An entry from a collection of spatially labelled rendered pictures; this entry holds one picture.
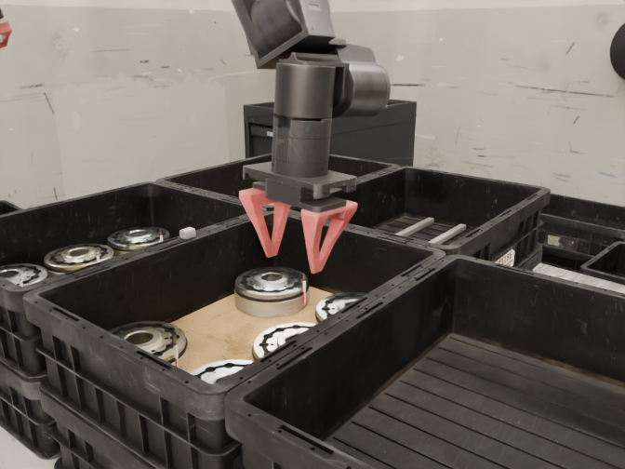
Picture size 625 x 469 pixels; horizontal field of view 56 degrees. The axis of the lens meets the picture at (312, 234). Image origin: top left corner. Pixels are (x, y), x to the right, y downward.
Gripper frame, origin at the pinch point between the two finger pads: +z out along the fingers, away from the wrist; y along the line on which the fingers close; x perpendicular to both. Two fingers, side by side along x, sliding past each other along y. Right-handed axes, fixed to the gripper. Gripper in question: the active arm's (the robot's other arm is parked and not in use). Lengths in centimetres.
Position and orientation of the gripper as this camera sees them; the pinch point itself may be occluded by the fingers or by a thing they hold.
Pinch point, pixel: (293, 256)
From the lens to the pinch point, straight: 62.5
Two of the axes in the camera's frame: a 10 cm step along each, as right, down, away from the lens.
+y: -7.7, -2.4, 5.9
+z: -0.7, 9.5, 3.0
